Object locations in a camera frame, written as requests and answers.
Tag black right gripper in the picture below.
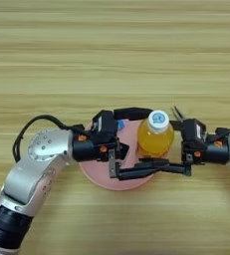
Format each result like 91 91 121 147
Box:
137 119 230 177

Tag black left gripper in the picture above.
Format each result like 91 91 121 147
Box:
72 107 164 181

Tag orange juice bottle white cap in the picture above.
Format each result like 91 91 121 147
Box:
136 110 176 159

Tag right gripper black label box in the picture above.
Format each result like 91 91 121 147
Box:
180 118 208 147

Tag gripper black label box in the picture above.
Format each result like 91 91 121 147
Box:
180 118 208 147
92 110 118 145

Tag orange black needle-nose pliers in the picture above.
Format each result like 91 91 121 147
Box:
170 105 188 122

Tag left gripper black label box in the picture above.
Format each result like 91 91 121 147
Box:
92 110 118 145

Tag pink round plate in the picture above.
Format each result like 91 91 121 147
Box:
78 119 174 192

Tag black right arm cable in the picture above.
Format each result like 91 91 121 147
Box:
215 127 230 137

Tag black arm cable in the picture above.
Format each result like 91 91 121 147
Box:
12 114 86 163
215 127 230 137

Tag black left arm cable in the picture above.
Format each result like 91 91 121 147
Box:
12 114 86 163

